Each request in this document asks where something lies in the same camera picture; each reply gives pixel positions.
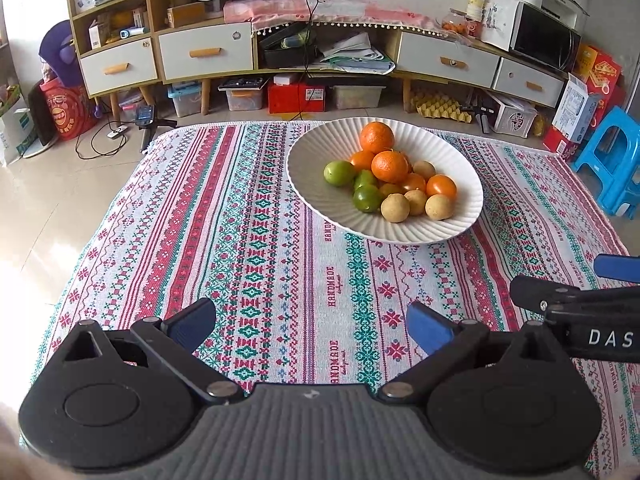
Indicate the orange plum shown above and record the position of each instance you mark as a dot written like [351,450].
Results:
[441,186]
[414,183]

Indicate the white carton with drawing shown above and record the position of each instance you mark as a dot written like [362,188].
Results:
[497,22]

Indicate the black case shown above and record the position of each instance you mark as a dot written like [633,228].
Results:
[290,50]

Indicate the white carton black emblem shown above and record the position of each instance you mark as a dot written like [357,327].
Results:
[512,117]

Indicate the clear box black lid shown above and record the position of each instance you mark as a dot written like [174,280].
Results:
[242,100]

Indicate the white printer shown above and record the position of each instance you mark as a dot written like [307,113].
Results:
[565,5]

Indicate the clear storage box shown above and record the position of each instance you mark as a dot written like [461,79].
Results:
[357,97]

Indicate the small green plum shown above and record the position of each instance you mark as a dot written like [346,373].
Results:
[364,179]

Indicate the yellow-orange plum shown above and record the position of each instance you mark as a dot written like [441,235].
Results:
[391,189]

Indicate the patterned woven tablecloth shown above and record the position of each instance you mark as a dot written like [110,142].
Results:
[250,260]

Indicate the yellow egg tray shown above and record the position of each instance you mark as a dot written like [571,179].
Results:
[440,107]

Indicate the white ribbed bowl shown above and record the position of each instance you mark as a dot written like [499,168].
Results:
[320,200]

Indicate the yellow and red carton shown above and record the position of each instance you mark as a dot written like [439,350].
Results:
[597,70]

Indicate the black phone tripod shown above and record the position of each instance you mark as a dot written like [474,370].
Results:
[146,116]

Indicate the pink lace cloth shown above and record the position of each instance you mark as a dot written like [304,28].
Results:
[280,7]

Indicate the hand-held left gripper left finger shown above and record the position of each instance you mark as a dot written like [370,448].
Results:
[192,324]

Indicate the red box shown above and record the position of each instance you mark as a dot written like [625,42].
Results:
[290,100]

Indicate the blue plastic stool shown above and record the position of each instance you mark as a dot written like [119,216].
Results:
[620,125]

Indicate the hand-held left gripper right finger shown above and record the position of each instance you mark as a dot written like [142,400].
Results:
[430,327]

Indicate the black flat screen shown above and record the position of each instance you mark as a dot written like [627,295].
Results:
[40,115]

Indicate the white paper bag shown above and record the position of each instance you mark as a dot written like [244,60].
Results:
[17,132]

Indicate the black microwave oven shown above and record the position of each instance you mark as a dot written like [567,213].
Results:
[540,35]

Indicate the large mandarin orange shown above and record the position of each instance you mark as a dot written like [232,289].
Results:
[377,137]

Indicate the small wooden box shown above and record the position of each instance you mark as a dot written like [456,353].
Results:
[186,15]

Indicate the low wooden TV cabinet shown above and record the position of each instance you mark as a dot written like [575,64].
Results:
[395,77]

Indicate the white and blue carton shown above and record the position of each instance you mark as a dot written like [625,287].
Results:
[575,110]

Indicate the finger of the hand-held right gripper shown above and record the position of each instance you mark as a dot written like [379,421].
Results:
[617,266]
[530,290]

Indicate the purple plush cushion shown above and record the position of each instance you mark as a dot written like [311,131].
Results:
[60,50]

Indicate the red printed bag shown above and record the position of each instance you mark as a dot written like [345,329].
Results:
[67,112]

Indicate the tan longan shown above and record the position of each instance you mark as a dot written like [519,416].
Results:
[394,209]
[416,202]
[424,169]
[439,207]

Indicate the large green plum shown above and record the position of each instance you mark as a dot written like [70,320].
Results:
[339,173]

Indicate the blue-lid storage box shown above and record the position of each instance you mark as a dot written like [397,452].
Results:
[185,102]

